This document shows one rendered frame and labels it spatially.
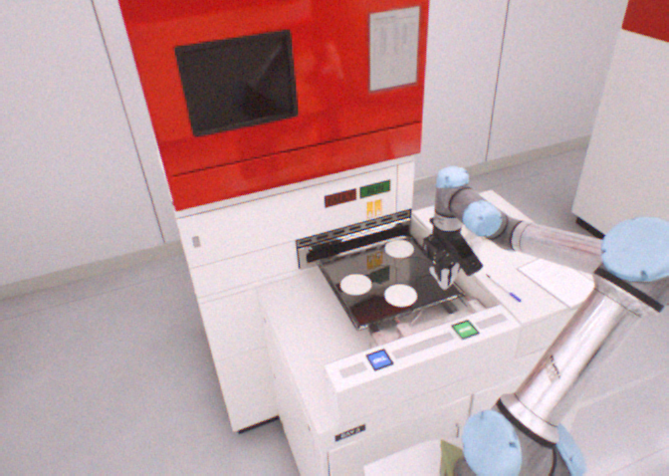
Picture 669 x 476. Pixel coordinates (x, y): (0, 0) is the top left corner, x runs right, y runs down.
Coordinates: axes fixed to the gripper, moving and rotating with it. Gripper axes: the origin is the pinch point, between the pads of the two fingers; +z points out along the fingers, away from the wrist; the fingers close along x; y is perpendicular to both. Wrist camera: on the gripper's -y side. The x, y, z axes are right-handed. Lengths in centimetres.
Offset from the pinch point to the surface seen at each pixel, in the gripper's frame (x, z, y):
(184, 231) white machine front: 55, -6, 59
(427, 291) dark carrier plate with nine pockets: -6.1, 15.6, 14.3
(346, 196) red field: 1, -4, 50
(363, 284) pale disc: 8.8, 15.6, 28.4
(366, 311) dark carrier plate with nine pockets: 15.0, 15.7, 17.6
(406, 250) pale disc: -13.6, 15.6, 34.7
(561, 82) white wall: -252, 45, 159
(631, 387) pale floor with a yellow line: -108, 105, -13
